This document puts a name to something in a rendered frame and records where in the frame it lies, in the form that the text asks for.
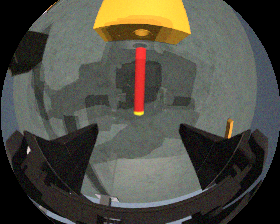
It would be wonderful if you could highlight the red cylindrical rod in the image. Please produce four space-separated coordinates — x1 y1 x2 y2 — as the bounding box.
134 48 146 114

